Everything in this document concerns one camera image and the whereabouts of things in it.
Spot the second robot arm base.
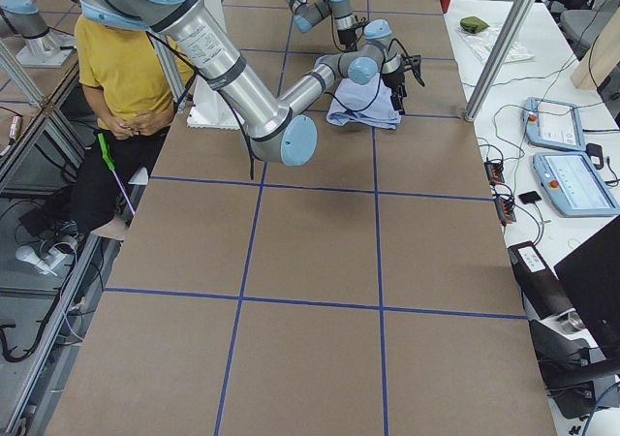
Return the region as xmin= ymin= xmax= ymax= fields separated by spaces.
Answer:
xmin=1 ymin=0 xmax=75 ymax=68

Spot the near black USB hub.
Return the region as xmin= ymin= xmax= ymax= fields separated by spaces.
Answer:
xmin=493 ymin=194 xmax=516 ymax=227

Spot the lower blue teach pendant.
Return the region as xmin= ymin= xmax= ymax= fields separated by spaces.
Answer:
xmin=532 ymin=151 xmax=619 ymax=217

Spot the black box white label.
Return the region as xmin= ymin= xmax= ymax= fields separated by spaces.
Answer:
xmin=508 ymin=241 xmax=573 ymax=319

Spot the black device under monitor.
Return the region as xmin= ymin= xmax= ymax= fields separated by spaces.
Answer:
xmin=529 ymin=320 xmax=619 ymax=419

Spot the upper blue teach pendant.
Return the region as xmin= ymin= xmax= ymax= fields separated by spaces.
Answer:
xmin=522 ymin=97 xmax=586 ymax=151

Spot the black monitor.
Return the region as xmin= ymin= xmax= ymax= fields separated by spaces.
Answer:
xmin=554 ymin=218 xmax=619 ymax=358

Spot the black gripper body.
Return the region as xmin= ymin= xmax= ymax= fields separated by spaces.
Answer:
xmin=382 ymin=53 xmax=407 ymax=100
xmin=336 ymin=23 xmax=359 ymax=51

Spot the black usb hub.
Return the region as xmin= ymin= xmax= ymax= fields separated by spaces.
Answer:
xmin=493 ymin=194 xmax=516 ymax=227
xmin=483 ymin=160 xmax=506 ymax=185

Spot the clear plastic bag green print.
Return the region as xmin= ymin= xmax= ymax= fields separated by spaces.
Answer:
xmin=459 ymin=22 xmax=537 ymax=64

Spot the person in yellow shirt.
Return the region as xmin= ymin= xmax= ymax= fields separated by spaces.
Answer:
xmin=72 ymin=16 xmax=174 ymax=241

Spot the far black USB hub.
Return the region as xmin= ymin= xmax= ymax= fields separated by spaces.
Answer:
xmin=483 ymin=160 xmax=506 ymax=185

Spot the green purple handled tool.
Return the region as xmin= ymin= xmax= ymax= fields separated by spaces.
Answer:
xmin=96 ymin=131 xmax=136 ymax=215

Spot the olive green folded cloth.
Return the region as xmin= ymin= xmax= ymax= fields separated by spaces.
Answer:
xmin=459 ymin=16 xmax=489 ymax=34

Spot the light blue striped shirt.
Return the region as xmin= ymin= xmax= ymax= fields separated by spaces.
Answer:
xmin=326 ymin=75 xmax=401 ymax=130

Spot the black phone on desk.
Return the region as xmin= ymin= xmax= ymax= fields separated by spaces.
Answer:
xmin=518 ymin=191 xmax=542 ymax=204

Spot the aluminium camera post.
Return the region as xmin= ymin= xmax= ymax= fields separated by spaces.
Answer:
xmin=464 ymin=0 xmax=535 ymax=122

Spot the blue teach pendant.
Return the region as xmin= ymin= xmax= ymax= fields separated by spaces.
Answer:
xmin=532 ymin=151 xmax=619 ymax=217
xmin=522 ymin=97 xmax=586 ymax=151

